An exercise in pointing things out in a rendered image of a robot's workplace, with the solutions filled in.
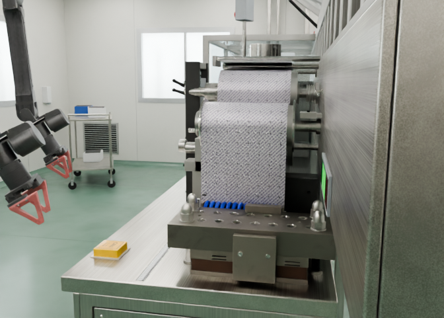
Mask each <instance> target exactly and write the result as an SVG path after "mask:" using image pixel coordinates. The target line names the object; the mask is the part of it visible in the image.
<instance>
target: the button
mask: <svg viewBox="0 0 444 318"><path fill-rule="evenodd" d="M127 249H128V244H127V241H110V240H103V242H101V243H100V244H99V245H97V246H96V247H95V248H94V249H93V251H94V256H95V257H110V258H118V257H119V256H120V255H121V254H122V253H123V252H124V251H126V250H127Z"/></svg>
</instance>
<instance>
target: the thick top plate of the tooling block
mask: <svg viewBox="0 0 444 318"><path fill-rule="evenodd" d="M180 213H181V210H180V211H179V212H178V213H177V214H176V215H175V216H174V217H173V218H172V219H171V220H170V221H169V223H168V224H167V244H168V247H170V248H179V249H195V250H205V251H221V252H230V253H232V252H233V235H234V233H247V234H257V235H276V236H277V245H276V256H282V257H299V258H315V259H324V260H336V246H335V242H334V236H333V232H332V226H331V223H330V217H327V216H326V214H324V220H325V221H326V231H323V232H317V231H313V230H311V220H313V218H310V214H308V213H296V212H281V214H267V213H256V212H245V210H241V209H229V208H207V207H199V210H198V211H195V212H193V213H194V221H193V222H191V223H182V222H180V221H179V220H180Z"/></svg>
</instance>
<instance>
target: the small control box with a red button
mask: <svg viewBox="0 0 444 318"><path fill-rule="evenodd" d="M234 16H235V20H237V21H241V22H242V21H243V20H246V21H247V22H253V21H254V0H235V13H234Z"/></svg>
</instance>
